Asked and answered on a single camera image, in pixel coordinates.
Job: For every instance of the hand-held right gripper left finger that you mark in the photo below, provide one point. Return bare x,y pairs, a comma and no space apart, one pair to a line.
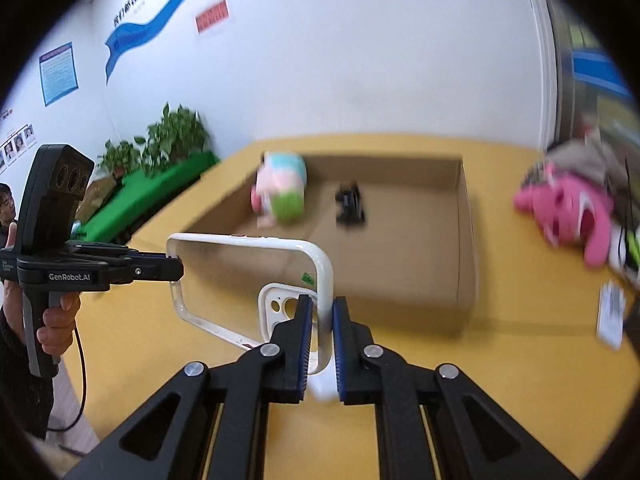
302,360

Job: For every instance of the red wall sign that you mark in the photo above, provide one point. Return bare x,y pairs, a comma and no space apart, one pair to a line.
212,15

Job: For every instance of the small black toy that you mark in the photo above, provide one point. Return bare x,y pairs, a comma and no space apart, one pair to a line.
351,202

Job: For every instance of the blue wall banner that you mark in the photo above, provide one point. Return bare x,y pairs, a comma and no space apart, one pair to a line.
600,72

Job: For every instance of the brown paper bag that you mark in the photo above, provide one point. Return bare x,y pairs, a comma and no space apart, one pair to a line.
97,192

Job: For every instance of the green covered table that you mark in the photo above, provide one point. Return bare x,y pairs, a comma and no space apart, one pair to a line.
150,190

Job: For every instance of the brown cardboard box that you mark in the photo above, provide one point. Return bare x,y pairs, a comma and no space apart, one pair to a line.
400,260

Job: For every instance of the bright pink plush toy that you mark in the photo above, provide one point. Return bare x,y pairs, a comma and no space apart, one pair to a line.
565,210

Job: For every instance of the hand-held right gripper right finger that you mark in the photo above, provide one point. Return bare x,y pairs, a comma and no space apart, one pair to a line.
340,360

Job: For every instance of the blue wave wall decal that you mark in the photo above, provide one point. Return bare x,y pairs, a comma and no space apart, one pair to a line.
150,22

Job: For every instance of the small potted green plant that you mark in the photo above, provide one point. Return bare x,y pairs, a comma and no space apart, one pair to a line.
120,157

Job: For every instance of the pink pig plush toy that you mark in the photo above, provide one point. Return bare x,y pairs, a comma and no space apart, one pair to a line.
280,185

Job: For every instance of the blue framed wall poster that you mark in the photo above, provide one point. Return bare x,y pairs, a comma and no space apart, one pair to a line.
59,74

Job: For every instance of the person's left hand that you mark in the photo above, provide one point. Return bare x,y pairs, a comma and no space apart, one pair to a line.
60,325

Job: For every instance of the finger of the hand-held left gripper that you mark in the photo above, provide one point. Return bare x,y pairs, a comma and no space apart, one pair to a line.
150,256
150,271

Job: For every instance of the row of wall photos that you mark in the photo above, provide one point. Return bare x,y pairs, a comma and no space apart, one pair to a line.
17,145

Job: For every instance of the large potted green plant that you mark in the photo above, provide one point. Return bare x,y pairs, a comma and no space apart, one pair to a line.
175,135

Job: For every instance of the white paper card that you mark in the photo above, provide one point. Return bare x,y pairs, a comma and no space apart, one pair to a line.
611,315

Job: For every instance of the person's left forearm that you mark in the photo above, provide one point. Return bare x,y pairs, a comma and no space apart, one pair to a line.
20,390

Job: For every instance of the white clear phone case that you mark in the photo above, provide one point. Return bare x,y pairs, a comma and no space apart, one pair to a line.
322,270

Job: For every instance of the grey cloth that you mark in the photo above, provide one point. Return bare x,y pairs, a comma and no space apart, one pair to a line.
580,155

